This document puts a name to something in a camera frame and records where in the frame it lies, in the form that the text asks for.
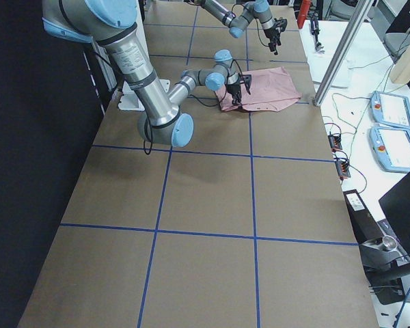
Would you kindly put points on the pink Snoopy t-shirt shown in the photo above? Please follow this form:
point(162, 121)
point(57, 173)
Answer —
point(272, 89)

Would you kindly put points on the aluminium frame post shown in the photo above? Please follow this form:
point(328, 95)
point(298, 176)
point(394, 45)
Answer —
point(344, 45)

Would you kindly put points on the blue teach pendant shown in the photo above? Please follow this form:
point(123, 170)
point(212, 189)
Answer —
point(390, 109)
point(391, 148)

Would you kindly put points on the upper blue teach pendant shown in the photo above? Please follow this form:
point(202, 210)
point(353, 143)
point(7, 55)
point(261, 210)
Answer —
point(390, 109)

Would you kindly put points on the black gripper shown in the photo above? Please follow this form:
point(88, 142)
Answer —
point(233, 89)
point(270, 35)

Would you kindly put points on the lower blue teach pendant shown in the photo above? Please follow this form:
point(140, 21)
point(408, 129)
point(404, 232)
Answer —
point(391, 148)

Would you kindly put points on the black computer monitor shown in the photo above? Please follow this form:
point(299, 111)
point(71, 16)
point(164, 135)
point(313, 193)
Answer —
point(395, 205)

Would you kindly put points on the black power box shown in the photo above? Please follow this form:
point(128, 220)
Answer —
point(365, 228)

